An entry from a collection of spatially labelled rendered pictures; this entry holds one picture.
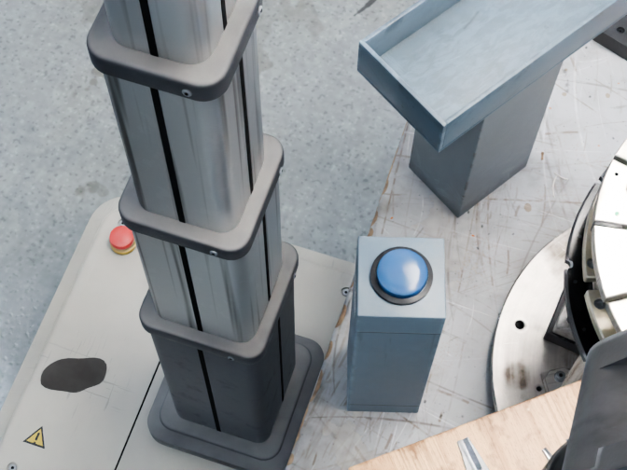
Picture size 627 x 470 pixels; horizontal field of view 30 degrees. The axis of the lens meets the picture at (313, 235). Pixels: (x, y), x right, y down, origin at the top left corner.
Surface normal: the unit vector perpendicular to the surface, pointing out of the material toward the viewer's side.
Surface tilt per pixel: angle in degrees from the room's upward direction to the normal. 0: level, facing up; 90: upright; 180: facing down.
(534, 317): 0
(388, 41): 90
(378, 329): 90
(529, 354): 0
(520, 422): 0
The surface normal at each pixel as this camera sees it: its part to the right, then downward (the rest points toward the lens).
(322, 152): 0.00, -0.43
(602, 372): -0.77, -0.54
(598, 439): -0.64, -0.59
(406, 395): -0.03, 0.90
